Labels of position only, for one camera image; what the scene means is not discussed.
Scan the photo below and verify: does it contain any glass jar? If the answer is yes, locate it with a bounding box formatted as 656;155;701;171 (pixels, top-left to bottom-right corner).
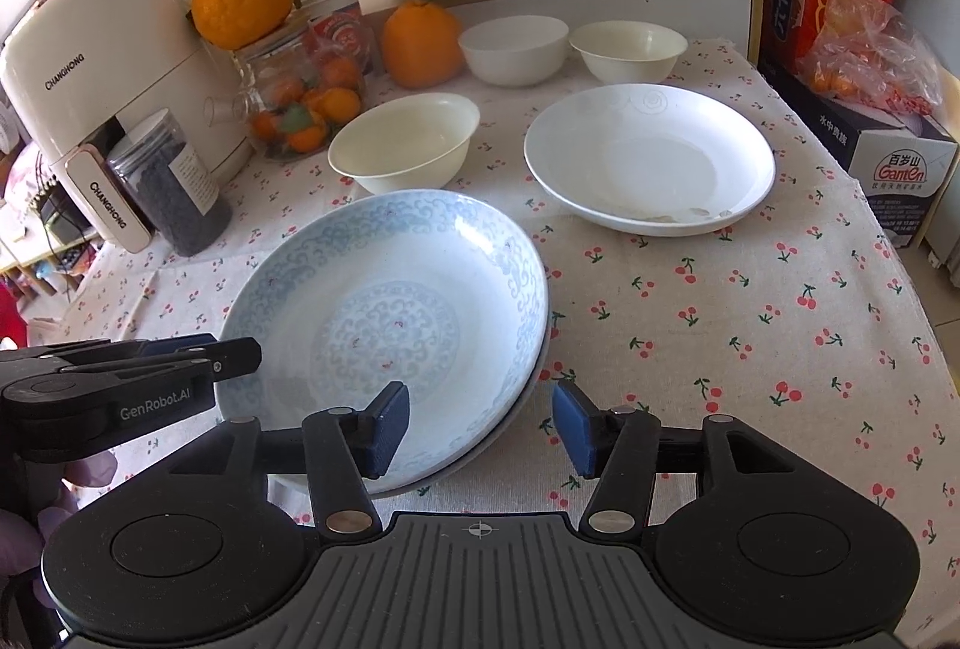
204;11;370;164

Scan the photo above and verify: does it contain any blue patterned plate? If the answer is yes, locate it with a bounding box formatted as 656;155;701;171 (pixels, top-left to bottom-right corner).
217;189;551;494

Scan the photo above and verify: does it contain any white plate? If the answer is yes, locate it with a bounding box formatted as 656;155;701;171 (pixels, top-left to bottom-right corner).
523;83;776;237

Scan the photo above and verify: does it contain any cream air fryer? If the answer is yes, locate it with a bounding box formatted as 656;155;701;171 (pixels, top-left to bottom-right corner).
0;0;252;255

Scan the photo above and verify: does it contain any red can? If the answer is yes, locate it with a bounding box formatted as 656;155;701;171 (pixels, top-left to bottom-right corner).
311;11;376;77

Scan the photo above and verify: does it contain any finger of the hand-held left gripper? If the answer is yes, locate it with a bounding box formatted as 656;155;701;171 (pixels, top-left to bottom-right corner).
51;337;262;387
30;333;221;367

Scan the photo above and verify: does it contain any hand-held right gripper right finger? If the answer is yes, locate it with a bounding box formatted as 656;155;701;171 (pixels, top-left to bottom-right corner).
553;380;796;539

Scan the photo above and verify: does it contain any cream bowl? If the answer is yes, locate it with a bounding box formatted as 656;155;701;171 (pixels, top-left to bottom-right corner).
328;92;482;196
568;20;689;87

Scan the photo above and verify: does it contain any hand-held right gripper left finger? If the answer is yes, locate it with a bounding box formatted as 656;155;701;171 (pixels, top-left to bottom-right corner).
169;381;412;539

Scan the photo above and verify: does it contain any blue and white carton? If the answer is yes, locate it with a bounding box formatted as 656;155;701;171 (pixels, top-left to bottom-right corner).
763;59;960;254

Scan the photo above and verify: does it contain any pile of small tangerines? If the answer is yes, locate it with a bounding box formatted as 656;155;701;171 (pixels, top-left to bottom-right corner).
251;56;365;155

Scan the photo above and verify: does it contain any person's left hand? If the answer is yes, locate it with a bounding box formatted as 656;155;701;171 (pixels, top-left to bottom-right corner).
0;450;118;591

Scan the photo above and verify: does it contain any clear jar of dark beans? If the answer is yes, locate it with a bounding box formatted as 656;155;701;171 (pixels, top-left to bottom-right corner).
105;109;232;258

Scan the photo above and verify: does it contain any white bowl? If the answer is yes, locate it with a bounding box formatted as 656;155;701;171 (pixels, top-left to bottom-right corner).
458;16;571;89

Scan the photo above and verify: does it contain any plastic bag of oranges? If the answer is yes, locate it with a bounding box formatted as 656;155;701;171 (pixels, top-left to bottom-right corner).
795;0;946;119

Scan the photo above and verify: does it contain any cherry print tablecloth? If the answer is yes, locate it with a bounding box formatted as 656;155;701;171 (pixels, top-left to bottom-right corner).
56;37;950;549

